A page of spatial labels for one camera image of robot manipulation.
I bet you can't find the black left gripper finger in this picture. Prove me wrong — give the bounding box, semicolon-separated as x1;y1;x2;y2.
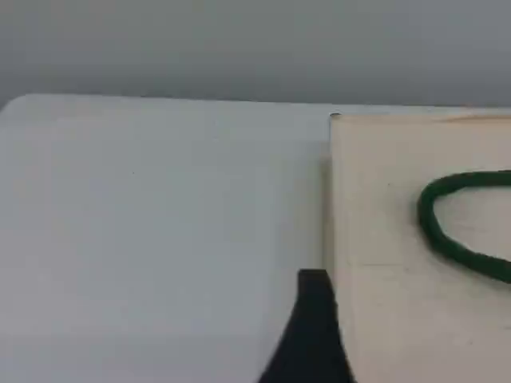
258;268;358;383

